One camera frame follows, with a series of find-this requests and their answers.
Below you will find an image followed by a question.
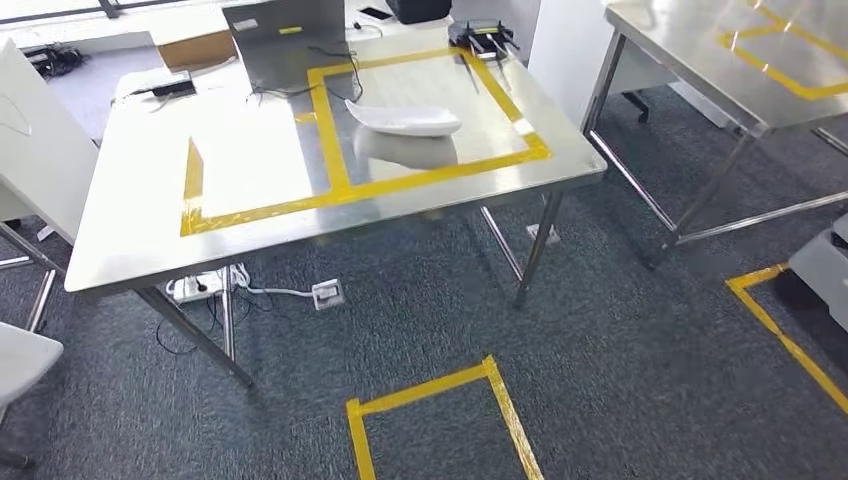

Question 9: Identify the steel workbench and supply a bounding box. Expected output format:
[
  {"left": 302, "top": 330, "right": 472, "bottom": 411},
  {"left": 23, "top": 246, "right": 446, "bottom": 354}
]
[
  {"left": 580, "top": 0, "right": 848, "bottom": 272},
  {"left": 64, "top": 25, "right": 608, "bottom": 390}
]

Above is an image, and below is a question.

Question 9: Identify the white floor socket box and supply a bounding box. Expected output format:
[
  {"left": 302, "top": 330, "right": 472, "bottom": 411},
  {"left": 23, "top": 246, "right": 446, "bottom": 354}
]
[
  {"left": 310, "top": 278, "right": 346, "bottom": 312},
  {"left": 525, "top": 223, "right": 562, "bottom": 246}
]

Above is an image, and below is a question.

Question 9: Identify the yellow floor tape square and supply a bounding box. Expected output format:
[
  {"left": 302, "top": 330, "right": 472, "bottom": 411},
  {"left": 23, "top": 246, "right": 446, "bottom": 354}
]
[
  {"left": 724, "top": 262, "right": 848, "bottom": 417},
  {"left": 345, "top": 354, "right": 547, "bottom": 480}
]

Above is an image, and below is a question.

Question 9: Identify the black wifi router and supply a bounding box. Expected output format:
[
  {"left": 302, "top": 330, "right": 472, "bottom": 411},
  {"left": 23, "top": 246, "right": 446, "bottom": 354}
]
[{"left": 447, "top": 18, "right": 522, "bottom": 62}]

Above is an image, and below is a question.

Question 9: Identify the black box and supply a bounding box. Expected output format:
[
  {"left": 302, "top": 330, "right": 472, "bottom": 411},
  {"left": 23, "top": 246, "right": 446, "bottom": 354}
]
[{"left": 385, "top": 0, "right": 454, "bottom": 26}]

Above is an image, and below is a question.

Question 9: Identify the white partition panel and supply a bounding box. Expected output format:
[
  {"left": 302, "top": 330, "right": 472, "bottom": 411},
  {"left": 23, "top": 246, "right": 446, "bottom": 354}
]
[{"left": 527, "top": 0, "right": 737, "bottom": 132}]

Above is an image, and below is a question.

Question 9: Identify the grey open laptop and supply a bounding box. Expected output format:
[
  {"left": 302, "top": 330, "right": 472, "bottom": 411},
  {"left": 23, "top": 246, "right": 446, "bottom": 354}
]
[{"left": 221, "top": 0, "right": 350, "bottom": 95}]

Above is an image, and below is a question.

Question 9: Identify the white power strip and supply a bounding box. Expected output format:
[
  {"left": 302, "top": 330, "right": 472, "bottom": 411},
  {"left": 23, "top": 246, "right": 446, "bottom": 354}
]
[{"left": 164, "top": 266, "right": 230, "bottom": 306}]

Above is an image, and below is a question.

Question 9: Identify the black power adapter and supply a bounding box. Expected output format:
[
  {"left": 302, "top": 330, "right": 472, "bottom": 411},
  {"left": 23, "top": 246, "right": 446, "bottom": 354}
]
[{"left": 150, "top": 78, "right": 199, "bottom": 99}]

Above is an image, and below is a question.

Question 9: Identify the brown cardboard box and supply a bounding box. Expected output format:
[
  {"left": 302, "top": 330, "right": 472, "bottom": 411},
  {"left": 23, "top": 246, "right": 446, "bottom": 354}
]
[{"left": 157, "top": 29, "right": 238, "bottom": 73}]

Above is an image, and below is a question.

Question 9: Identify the white desk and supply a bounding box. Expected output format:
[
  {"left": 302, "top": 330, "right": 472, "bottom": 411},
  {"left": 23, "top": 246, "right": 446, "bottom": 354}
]
[{"left": 0, "top": 36, "right": 101, "bottom": 336}]

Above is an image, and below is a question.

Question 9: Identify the white floor cable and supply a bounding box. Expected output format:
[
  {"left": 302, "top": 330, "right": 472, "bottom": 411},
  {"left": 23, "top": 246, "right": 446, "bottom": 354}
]
[{"left": 228, "top": 262, "right": 317, "bottom": 299}]

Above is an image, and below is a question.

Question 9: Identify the black cable bundle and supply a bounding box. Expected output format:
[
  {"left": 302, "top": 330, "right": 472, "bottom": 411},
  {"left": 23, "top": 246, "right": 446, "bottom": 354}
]
[{"left": 23, "top": 42, "right": 89, "bottom": 79}]

